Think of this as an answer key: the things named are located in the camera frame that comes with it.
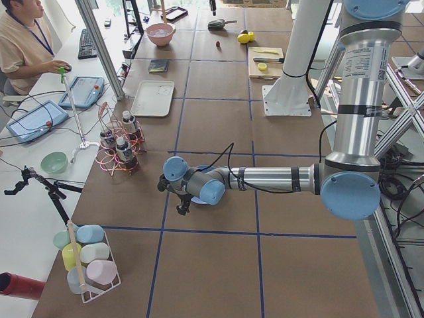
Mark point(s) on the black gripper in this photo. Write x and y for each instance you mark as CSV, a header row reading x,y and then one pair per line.
x,y
183,199

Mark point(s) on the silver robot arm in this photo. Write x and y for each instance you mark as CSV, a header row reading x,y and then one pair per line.
x,y
347,180

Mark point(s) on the front tea bottle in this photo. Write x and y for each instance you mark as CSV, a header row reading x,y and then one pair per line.
x,y
126,154

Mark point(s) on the tea bottle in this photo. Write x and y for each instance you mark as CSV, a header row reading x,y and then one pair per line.
x,y
130,125
126,154
109,141

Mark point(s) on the white cup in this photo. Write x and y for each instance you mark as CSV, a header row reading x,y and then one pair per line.
x,y
95,251

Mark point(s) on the light blue cup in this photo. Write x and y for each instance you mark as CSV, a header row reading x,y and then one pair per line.
x,y
89,234

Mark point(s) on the left tea bottle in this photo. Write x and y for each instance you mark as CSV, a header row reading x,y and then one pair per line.
x,y
109,141

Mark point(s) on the rear tea bottle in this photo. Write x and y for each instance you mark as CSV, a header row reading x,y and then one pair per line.
x,y
130,125

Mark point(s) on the pink cup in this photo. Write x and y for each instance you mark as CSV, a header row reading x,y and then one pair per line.
x,y
101,271

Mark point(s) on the cream bear tray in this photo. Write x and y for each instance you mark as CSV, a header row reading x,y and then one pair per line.
x,y
153,98

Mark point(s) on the yellow cup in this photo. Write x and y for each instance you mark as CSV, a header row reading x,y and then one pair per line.
x,y
68,257

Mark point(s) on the mint green cup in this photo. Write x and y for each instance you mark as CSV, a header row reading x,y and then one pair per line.
x,y
61,239

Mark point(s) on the pale blue lower cup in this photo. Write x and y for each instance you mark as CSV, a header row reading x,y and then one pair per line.
x,y
74,281

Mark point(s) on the mint green bowl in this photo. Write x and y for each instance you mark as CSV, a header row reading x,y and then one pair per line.
x,y
54,163

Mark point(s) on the grey folded cloth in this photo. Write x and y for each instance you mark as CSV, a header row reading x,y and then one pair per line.
x,y
158,66

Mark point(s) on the far blue teach pendant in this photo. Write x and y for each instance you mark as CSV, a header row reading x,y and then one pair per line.
x,y
86,90

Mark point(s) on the blue teach pendant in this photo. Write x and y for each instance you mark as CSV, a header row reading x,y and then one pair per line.
x,y
86,90
37,122

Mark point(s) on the half lemon slice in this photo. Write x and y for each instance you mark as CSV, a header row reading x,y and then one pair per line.
x,y
262,66

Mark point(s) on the wooden cutting board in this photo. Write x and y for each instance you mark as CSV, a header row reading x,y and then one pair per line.
x,y
274,70

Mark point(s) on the near blue teach pendant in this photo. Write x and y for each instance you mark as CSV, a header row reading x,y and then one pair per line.
x,y
37,122

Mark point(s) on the pink bowl of ice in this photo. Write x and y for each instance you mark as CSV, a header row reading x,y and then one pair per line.
x,y
160,34

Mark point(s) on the yellow lemon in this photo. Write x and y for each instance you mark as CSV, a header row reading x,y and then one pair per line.
x,y
243,38
251,36

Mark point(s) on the black keyboard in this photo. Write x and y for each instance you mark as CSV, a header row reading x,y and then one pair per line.
x,y
86,46

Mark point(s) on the metal scoop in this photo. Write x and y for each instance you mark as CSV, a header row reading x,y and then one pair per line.
x,y
219,24

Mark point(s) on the red cylinder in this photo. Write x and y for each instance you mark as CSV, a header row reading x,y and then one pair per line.
x,y
22,287

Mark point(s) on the seated person beige shirt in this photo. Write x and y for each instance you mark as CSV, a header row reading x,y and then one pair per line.
x,y
26,45

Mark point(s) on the copper wire bottle rack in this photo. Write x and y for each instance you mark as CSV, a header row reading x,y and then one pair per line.
x,y
108,162

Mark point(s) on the white wire cup rack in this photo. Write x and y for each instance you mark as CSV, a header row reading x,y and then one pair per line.
x,y
96,290

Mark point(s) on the wooden rack handle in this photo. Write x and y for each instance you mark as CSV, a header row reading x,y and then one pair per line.
x,y
82,283

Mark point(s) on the aluminium frame post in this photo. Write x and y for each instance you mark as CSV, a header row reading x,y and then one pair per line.
x,y
102,52

